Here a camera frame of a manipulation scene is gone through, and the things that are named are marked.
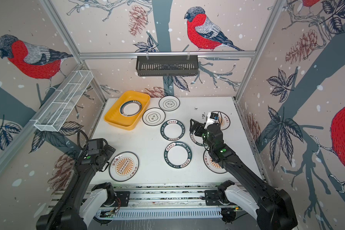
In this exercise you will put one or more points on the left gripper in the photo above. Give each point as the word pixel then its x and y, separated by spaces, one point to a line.
pixel 109 150

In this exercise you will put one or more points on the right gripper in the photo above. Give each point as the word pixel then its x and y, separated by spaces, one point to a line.
pixel 198 125

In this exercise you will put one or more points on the green rim lettered plate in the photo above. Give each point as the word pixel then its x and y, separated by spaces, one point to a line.
pixel 197 140
pixel 178 155
pixel 172 130

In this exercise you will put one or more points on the orange sunburst plate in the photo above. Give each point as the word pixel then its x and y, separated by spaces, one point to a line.
pixel 124 166
pixel 223 120
pixel 211 165

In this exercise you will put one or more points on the green rim lettered plate front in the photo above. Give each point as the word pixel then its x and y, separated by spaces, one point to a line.
pixel 178 155

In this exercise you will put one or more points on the dark green rim plate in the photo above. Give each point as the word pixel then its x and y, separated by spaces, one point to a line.
pixel 130 108

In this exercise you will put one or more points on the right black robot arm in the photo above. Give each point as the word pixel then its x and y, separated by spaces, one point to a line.
pixel 273 209

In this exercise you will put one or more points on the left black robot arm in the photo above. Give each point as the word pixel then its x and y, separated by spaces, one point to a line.
pixel 71 212

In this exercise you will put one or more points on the yellow plastic bin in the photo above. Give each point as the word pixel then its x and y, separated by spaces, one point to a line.
pixel 113 116

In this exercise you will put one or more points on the white plate flower emblem far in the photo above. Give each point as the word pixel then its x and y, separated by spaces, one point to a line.
pixel 169 103

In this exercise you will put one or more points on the white plate flower emblem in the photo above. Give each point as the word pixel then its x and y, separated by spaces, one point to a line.
pixel 169 103
pixel 154 117

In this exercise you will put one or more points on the white plate flower emblem near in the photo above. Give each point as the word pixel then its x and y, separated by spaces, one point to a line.
pixel 154 117

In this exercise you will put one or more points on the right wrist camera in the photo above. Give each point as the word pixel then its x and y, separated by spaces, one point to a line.
pixel 212 118

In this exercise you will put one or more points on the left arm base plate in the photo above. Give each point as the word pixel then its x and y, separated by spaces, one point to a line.
pixel 121 199

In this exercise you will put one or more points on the white mesh wire shelf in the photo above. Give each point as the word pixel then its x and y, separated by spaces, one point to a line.
pixel 65 100

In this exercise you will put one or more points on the aluminium mounting rail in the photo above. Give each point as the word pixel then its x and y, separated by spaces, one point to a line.
pixel 164 196

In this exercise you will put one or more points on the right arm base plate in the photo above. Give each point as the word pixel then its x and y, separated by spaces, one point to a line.
pixel 215 198

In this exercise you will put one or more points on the black hanging wire basket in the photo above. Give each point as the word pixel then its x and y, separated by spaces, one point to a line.
pixel 154 66

